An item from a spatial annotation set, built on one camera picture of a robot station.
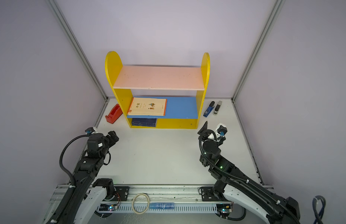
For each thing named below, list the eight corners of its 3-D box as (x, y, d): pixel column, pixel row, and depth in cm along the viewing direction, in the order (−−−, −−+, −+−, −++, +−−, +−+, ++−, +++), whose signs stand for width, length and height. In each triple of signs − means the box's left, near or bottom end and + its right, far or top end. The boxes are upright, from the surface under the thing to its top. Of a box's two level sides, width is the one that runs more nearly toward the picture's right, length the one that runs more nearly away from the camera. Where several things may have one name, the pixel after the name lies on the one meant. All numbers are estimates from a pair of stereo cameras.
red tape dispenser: (107, 121, 107) (103, 116, 102) (119, 108, 116) (116, 103, 111) (113, 124, 106) (110, 119, 101) (125, 111, 114) (122, 106, 109)
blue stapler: (203, 116, 111) (203, 112, 108) (211, 104, 120) (212, 100, 116) (207, 118, 110) (208, 115, 106) (215, 106, 119) (216, 102, 115)
